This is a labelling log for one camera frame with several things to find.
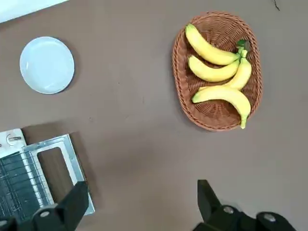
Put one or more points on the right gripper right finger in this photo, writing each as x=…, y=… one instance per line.
x=216, y=216

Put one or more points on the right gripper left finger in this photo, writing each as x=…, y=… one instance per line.
x=60, y=211

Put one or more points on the white toaster oven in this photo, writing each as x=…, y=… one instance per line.
x=31, y=154

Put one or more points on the brown wicker basket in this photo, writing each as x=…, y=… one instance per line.
x=216, y=115

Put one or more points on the single yellow banana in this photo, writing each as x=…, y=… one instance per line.
x=223, y=93

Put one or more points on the yellow banana in bunch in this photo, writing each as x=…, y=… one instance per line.
x=243, y=74
x=211, y=72
x=204, y=45

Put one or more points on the pale grey plate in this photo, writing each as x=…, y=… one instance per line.
x=47, y=65

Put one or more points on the white side table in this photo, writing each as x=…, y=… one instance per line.
x=24, y=7

